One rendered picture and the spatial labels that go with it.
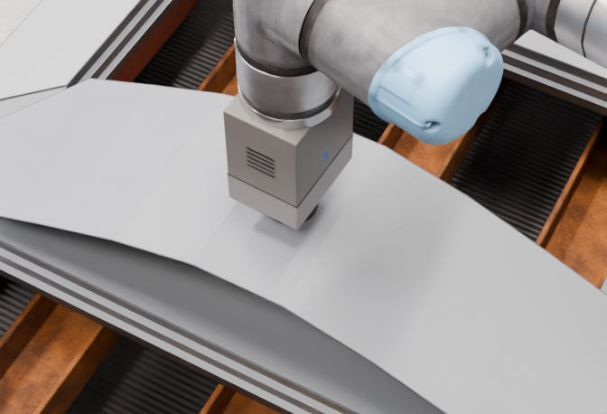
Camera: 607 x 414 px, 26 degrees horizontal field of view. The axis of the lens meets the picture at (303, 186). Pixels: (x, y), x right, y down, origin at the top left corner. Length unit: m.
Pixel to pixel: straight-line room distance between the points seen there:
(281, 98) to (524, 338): 0.30
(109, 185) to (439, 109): 0.42
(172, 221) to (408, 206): 0.19
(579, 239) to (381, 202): 0.39
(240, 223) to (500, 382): 0.24
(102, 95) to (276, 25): 0.42
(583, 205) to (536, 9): 0.60
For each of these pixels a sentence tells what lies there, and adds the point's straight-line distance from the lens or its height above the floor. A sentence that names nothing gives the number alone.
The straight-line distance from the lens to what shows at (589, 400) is 1.09.
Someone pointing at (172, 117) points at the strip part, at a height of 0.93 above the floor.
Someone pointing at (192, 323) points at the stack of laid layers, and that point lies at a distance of 1.14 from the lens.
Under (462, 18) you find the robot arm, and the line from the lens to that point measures 0.82.
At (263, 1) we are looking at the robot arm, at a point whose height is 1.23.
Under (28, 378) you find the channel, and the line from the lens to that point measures 1.33.
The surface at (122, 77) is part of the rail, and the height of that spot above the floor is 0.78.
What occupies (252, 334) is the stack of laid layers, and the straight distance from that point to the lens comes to 1.13.
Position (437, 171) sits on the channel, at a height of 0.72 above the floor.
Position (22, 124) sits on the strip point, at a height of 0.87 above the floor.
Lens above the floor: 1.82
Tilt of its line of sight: 53 degrees down
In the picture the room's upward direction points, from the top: straight up
